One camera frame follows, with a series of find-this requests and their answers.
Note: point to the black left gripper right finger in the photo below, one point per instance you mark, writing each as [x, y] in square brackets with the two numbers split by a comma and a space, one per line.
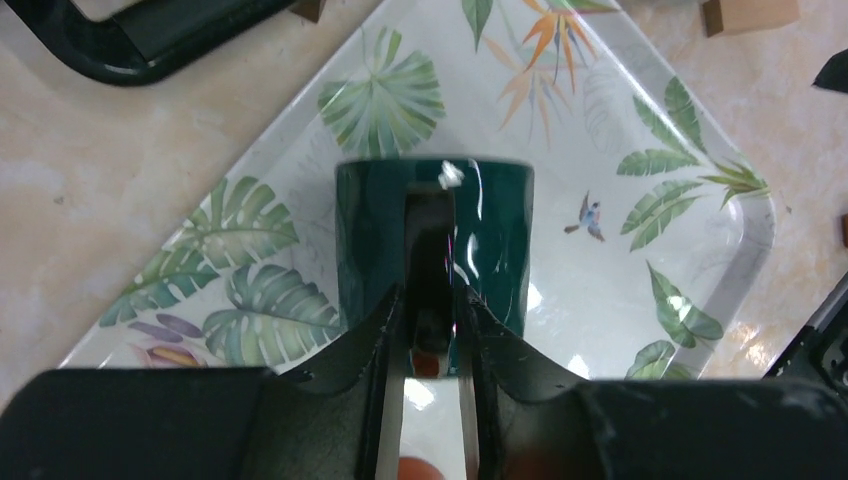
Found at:
[527, 417]

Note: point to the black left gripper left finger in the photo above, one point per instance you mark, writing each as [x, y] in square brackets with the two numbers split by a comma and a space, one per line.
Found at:
[232, 424]

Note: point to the small orange cup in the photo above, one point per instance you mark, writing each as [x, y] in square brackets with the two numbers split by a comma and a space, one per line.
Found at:
[411, 468]

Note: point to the dark teal mug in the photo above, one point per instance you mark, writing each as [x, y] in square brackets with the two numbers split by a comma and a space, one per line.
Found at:
[432, 226]

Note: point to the floral white serving tray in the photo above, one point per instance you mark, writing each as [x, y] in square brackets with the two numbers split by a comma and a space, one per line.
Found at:
[541, 153]

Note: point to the dark green carrying case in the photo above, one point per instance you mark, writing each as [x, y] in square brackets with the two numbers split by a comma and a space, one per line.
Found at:
[144, 42]

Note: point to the wooden block right rear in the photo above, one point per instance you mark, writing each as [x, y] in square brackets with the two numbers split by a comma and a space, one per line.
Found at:
[731, 17]

